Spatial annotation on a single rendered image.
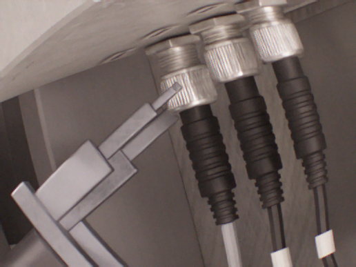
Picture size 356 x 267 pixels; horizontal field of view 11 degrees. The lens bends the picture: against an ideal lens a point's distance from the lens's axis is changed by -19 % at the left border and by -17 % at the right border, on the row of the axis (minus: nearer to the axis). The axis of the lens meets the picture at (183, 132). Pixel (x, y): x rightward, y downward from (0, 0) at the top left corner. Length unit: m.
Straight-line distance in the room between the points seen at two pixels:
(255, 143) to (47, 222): 0.07
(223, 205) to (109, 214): 0.10
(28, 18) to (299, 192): 0.18
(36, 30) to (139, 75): 0.24
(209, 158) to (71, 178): 0.05
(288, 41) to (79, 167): 0.09
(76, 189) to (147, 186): 0.12
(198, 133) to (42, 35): 0.14
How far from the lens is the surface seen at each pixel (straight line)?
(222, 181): 0.67
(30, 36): 0.54
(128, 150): 0.70
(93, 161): 0.65
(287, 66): 0.60
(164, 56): 0.67
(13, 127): 1.72
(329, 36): 0.64
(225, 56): 0.63
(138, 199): 0.77
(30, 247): 0.64
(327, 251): 0.60
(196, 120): 0.67
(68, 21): 0.52
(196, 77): 0.67
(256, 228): 0.73
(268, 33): 0.60
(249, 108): 0.63
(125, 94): 0.77
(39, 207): 0.64
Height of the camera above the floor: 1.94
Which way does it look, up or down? 40 degrees down
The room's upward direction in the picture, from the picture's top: 6 degrees clockwise
